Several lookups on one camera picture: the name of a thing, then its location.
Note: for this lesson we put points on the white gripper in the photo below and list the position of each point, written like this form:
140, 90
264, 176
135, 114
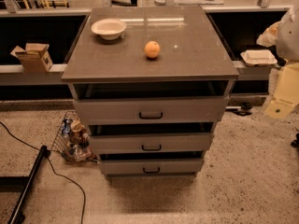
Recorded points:
289, 36

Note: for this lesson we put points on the grey bottom drawer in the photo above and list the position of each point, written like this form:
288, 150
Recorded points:
151, 167

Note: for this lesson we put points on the grey drawer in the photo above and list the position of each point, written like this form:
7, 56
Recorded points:
178, 142
142, 111
151, 167

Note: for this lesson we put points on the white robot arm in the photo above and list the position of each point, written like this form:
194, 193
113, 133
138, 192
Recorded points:
284, 34

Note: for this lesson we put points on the grey top drawer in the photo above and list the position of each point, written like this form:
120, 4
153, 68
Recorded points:
142, 111

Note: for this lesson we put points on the grey middle drawer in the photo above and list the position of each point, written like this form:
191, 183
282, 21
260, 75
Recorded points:
178, 142

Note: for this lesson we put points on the grey drawer cabinet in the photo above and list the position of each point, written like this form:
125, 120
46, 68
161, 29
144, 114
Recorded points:
150, 85

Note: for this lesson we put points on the open cardboard box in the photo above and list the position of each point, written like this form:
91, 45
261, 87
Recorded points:
34, 58

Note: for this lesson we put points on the white foam takeout container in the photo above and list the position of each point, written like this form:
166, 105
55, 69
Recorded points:
258, 57

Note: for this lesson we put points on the orange fruit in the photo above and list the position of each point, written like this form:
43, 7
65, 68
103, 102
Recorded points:
152, 49

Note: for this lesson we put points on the white paper bowl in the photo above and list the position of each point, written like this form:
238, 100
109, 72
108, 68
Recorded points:
109, 29

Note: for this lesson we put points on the black floor bracket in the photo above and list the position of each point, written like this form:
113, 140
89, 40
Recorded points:
240, 110

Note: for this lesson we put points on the wire basket with items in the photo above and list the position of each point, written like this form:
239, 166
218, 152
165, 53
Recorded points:
72, 141

